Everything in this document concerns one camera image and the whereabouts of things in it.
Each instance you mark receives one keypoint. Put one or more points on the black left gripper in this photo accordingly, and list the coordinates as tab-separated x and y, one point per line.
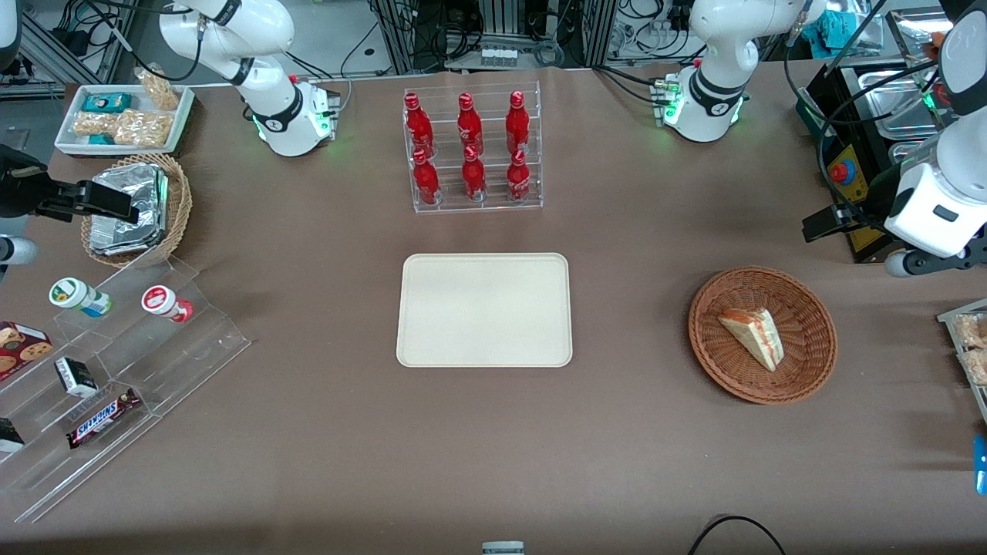
877	190

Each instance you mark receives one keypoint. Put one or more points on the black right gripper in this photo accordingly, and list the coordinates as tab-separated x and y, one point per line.
17	189

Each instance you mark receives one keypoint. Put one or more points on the triangular sandwich with filling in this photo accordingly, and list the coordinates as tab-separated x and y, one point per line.
759	339

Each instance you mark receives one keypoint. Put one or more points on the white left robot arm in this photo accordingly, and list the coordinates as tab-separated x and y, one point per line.
717	100

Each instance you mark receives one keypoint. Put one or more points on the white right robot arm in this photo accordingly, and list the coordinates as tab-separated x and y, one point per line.
277	116

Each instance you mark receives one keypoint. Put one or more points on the oval light wicker basket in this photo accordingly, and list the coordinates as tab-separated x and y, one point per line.
179	208

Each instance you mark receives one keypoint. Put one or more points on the white rectangular snack tray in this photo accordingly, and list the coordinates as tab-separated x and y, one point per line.
182	108

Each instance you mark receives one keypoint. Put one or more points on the clear tray with snacks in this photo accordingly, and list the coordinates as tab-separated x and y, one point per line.
948	314

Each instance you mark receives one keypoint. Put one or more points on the round brown wicker basket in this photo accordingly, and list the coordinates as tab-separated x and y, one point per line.
740	370

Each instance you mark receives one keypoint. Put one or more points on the cream rectangular plastic tray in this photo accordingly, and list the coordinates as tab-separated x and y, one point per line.
447	308

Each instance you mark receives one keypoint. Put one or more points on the silver foil wrapped pack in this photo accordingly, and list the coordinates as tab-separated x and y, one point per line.
146	181
123	245

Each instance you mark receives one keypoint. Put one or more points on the red emergency stop button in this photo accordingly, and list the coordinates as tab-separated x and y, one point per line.
843	172

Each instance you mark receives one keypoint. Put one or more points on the small teal snack packet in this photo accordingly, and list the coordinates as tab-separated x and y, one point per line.
100	139

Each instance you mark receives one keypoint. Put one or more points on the clear bag of puffed snacks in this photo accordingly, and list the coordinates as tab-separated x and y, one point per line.
92	123
143	127
158	91

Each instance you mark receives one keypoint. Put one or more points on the green lid white cup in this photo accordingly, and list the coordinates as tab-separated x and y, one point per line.
69	293

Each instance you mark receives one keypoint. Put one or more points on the large teal snack packet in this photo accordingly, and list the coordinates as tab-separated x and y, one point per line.
106	102

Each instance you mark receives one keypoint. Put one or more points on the red lid white cup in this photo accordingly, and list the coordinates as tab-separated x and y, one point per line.
158	299

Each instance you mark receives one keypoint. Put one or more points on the steel food pan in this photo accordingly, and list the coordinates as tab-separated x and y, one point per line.
910	108

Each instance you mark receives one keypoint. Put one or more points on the red cookie box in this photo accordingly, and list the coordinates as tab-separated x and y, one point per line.
19	347

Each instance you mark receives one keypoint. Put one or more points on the clear acrylic stepped shelf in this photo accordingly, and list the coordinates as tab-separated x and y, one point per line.
193	347

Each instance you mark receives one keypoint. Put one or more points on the small black white carton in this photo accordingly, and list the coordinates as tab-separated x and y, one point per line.
75	376

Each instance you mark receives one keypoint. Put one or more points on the clear bag of rice snacks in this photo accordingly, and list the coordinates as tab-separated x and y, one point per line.
978	368
973	331

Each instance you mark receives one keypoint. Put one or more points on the teal cloth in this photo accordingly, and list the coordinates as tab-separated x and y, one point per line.
837	31

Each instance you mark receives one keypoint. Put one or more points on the brown snickers bar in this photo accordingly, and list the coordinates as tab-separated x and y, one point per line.
102	418

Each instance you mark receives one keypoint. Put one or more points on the black snack package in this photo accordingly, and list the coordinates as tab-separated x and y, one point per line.
9	439

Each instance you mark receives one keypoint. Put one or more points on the blue plastic object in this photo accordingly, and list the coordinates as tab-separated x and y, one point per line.
981	462

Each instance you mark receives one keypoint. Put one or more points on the red cola bottle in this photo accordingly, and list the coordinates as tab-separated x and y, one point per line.
518	181
419	127
469	127
517	127
473	179
426	181

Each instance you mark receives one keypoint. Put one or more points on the clear acrylic bottle rack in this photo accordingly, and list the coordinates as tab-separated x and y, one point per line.
493	206

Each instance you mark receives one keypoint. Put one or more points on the small white device row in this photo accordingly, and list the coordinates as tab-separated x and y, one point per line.
499	58

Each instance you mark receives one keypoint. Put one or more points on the small grey device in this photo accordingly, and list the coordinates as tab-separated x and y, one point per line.
503	549

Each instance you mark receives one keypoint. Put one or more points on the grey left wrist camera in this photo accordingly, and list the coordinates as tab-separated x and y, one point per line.
898	264

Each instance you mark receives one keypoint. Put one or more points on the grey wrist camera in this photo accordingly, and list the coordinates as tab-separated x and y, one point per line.
898	264
15	250

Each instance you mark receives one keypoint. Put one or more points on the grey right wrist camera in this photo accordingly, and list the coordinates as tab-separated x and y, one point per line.
15	250

